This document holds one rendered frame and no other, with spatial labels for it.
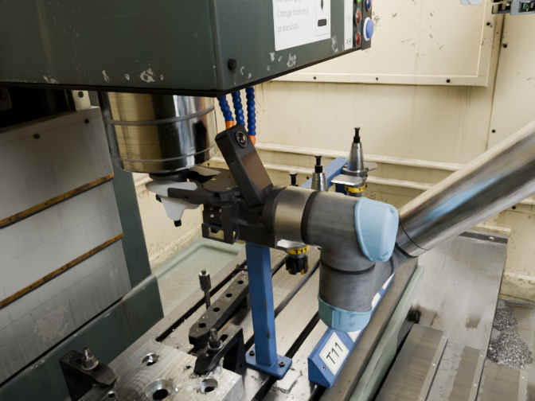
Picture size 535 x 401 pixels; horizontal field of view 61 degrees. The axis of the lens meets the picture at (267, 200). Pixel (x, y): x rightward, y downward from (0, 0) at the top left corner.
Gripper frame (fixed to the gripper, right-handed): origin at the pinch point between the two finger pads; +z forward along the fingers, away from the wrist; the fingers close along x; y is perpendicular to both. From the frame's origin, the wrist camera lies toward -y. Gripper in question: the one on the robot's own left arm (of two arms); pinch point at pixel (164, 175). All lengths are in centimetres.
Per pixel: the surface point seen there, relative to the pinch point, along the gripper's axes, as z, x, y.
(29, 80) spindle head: 10.6, -11.4, -15.7
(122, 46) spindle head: -7.3, -13.0, -20.7
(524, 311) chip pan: -65, 90, 70
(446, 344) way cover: -44, 57, 65
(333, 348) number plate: -23, 20, 43
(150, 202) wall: 73, 77, 53
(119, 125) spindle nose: -0.1, -7.9, -10.1
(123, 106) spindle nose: -1.4, -7.9, -12.7
